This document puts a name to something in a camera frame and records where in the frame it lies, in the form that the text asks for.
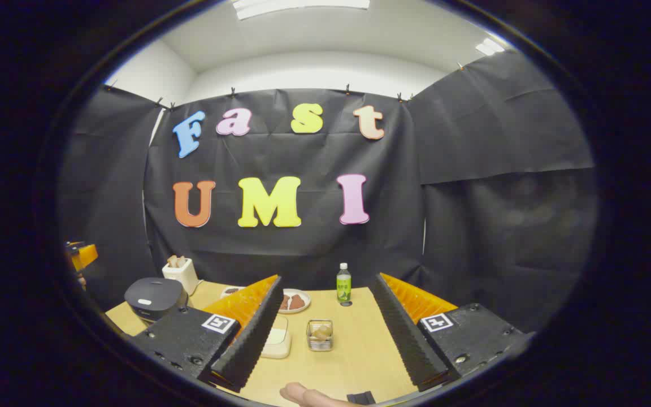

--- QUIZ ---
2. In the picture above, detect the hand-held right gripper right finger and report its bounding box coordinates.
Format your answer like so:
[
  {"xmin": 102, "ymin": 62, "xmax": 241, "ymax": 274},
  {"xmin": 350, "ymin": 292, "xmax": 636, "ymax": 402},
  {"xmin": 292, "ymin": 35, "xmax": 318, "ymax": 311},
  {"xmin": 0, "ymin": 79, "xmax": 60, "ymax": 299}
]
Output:
[{"xmin": 368, "ymin": 273, "xmax": 532, "ymax": 392}]

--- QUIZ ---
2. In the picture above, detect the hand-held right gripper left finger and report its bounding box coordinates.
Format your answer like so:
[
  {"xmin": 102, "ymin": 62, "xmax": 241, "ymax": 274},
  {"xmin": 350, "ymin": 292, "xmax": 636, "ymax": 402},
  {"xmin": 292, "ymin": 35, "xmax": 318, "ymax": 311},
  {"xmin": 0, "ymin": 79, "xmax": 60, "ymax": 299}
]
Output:
[{"xmin": 131, "ymin": 275, "xmax": 284, "ymax": 393}]

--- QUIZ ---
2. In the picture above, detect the clear rice container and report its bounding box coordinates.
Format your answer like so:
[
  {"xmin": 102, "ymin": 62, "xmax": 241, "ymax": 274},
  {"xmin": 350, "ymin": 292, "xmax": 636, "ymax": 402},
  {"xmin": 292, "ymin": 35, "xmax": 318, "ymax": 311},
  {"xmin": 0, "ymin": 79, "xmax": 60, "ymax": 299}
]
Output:
[{"xmin": 261, "ymin": 315, "xmax": 292, "ymax": 360}]

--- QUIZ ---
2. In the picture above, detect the metal wire chopstick holder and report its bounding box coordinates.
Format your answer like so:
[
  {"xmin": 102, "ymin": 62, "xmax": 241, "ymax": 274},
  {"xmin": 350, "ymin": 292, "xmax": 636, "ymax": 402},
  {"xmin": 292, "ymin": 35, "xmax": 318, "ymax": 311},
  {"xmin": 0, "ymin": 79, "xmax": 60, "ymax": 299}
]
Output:
[{"xmin": 306, "ymin": 319, "xmax": 334, "ymax": 352}]

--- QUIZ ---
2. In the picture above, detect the black rice cooker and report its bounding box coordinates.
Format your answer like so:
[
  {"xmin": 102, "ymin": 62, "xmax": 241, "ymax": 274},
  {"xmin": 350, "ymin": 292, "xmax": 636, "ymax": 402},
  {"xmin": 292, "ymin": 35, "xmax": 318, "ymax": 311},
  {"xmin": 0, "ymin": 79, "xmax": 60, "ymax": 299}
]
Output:
[{"xmin": 124, "ymin": 277, "xmax": 189, "ymax": 324}]

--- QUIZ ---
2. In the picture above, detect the white round plate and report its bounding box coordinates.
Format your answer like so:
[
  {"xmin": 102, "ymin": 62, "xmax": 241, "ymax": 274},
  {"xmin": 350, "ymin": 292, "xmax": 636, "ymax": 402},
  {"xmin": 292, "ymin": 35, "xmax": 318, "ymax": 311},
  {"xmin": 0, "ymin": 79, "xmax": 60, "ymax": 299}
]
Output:
[{"xmin": 277, "ymin": 288, "xmax": 311, "ymax": 314}]

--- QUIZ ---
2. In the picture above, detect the green tea bottle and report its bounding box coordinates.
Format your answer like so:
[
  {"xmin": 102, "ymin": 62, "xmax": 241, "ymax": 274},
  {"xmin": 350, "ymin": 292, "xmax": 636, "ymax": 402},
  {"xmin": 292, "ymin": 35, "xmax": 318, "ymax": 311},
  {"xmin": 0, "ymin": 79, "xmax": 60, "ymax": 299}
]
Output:
[{"xmin": 336, "ymin": 263, "xmax": 353, "ymax": 306}]

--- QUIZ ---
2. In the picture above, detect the white toaster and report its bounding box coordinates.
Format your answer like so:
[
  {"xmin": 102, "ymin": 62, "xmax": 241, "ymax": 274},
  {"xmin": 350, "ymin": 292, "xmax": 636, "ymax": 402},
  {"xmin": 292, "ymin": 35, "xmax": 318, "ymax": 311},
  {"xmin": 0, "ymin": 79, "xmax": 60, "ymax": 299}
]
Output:
[{"xmin": 162, "ymin": 256, "xmax": 199, "ymax": 296}]

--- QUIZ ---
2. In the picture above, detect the small ceiling light panel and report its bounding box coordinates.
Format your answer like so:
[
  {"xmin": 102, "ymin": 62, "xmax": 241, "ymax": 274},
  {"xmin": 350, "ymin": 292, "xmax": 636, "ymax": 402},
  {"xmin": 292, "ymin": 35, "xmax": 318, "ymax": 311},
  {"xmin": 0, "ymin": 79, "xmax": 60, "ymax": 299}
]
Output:
[{"xmin": 475, "ymin": 38, "xmax": 506, "ymax": 56}]

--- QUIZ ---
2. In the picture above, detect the large ceiling light panel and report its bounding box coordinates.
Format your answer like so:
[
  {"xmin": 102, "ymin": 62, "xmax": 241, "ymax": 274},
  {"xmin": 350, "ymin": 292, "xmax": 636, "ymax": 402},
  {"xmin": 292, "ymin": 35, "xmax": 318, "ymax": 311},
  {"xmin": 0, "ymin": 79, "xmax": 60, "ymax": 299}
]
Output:
[{"xmin": 232, "ymin": 0, "xmax": 370, "ymax": 20}]

